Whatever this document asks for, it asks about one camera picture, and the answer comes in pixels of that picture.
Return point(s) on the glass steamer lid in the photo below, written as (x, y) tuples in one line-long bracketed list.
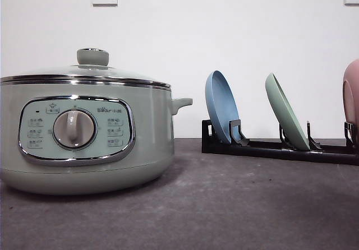
[(92, 67)]

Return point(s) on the green plate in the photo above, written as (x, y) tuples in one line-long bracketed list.
[(286, 114)]

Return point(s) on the blue plate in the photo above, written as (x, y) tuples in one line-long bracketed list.
[(222, 105)]

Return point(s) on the green electric steamer pot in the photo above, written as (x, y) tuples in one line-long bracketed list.
[(85, 135)]

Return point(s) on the black plate rack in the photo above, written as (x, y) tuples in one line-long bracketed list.
[(347, 154)]

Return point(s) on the pink plate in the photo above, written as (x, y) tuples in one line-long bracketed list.
[(351, 95)]

